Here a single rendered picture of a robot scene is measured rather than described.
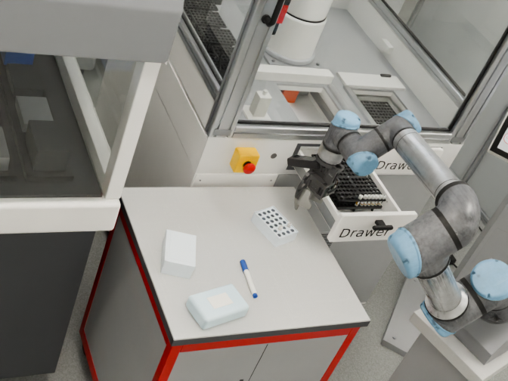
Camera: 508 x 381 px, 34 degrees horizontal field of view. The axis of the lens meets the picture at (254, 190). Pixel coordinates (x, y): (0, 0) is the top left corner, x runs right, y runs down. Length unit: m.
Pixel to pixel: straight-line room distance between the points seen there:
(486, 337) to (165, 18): 1.32
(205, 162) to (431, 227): 0.89
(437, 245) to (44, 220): 1.00
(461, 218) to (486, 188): 2.62
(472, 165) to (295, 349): 2.43
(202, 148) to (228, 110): 0.16
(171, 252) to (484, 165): 2.62
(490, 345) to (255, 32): 1.12
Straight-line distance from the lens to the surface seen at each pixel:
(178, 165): 2.75
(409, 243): 1.97
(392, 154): 2.92
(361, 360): 3.46
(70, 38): 1.89
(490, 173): 4.58
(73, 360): 3.04
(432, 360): 2.67
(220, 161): 2.62
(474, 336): 2.56
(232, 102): 2.48
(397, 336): 3.60
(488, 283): 2.35
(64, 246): 2.43
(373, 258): 3.36
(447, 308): 2.29
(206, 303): 2.22
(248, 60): 2.40
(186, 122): 2.69
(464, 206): 2.00
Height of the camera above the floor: 2.37
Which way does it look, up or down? 37 degrees down
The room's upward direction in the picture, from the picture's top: 23 degrees clockwise
